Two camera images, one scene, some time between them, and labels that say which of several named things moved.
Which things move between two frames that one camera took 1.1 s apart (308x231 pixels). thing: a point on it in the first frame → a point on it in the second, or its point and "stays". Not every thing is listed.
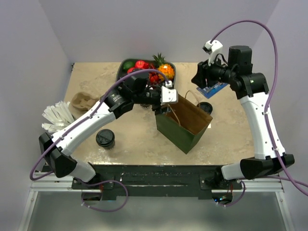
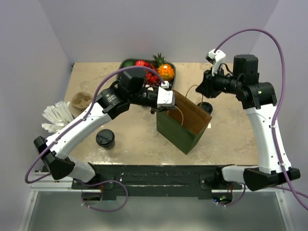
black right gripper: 204,72 → 207,87
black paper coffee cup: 110,147 stays
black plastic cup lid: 105,137 stays
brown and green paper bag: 184,122 stays
